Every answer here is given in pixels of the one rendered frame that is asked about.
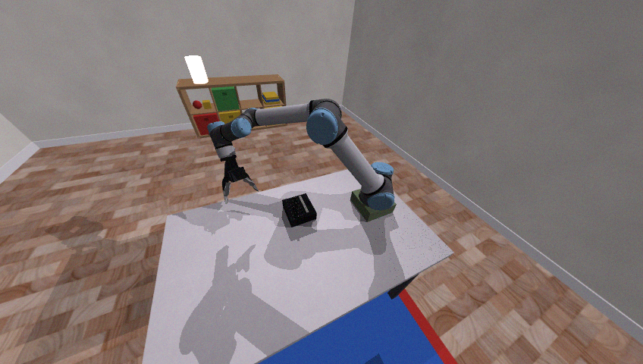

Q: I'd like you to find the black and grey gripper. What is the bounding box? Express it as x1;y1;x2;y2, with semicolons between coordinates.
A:
220;155;259;204

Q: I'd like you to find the black lighting desk panel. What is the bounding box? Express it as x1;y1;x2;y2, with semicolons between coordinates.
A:
282;193;317;227

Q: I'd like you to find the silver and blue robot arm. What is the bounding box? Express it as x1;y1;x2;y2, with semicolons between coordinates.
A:
207;99;395;210

